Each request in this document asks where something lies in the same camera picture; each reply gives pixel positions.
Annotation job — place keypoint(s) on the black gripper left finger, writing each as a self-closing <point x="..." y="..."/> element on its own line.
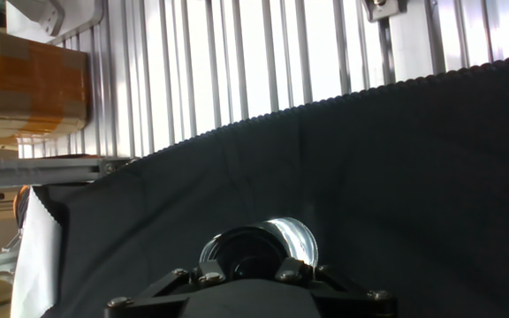
<point x="161" y="300"/>

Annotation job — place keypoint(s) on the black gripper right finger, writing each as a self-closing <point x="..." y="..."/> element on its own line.
<point x="347" y="300"/>

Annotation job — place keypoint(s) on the clear glass jar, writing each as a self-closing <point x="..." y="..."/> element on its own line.
<point x="296" y="238"/>

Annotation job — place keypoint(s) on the black cloth with blue print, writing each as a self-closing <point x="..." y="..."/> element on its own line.
<point x="347" y="185"/>

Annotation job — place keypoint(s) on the taped cardboard box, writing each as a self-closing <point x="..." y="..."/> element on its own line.
<point x="29" y="88"/>

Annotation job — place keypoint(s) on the white flat device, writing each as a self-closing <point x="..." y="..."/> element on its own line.
<point x="73" y="13"/>

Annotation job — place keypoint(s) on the aluminium frame beam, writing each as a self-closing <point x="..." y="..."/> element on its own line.
<point x="33" y="173"/>

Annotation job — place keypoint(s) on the metal camera bracket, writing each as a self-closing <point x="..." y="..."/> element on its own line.
<point x="382" y="9"/>

